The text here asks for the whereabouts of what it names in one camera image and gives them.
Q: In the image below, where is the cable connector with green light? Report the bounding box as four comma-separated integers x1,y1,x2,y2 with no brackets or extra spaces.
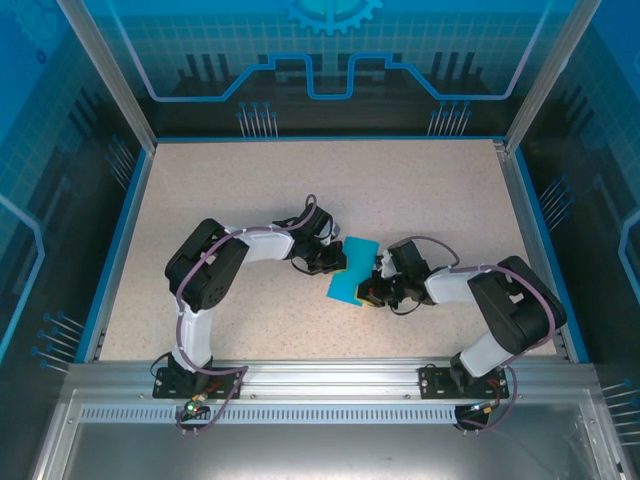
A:
177,394,209,436
454,399,504,434

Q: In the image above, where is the grey sheet metal tray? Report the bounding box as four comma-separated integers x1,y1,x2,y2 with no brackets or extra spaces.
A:
29,389,626,480

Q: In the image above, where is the slotted metal cable duct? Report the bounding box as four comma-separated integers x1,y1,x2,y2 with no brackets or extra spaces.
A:
79,405,501,426

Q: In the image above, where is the blue printed gear panel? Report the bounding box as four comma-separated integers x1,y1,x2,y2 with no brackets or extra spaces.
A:
79,0,581,139

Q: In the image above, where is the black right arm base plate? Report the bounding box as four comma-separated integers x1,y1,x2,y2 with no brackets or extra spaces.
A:
418,364,506,400

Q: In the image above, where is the aluminium mounting rail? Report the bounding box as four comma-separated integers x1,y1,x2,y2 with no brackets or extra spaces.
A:
67,355,599,401

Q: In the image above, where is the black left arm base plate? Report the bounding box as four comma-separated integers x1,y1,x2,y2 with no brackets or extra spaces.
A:
152,366,245,401

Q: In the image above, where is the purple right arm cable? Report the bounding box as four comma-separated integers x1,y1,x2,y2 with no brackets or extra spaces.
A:
394,234,564,436

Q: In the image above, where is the aluminium frame post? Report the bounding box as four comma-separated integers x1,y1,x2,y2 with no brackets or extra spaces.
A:
502,0,604,154
55,0,160,154

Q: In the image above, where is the blue printed side panel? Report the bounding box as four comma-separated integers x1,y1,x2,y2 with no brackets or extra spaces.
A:
509,0,640,480
0,0,151,480

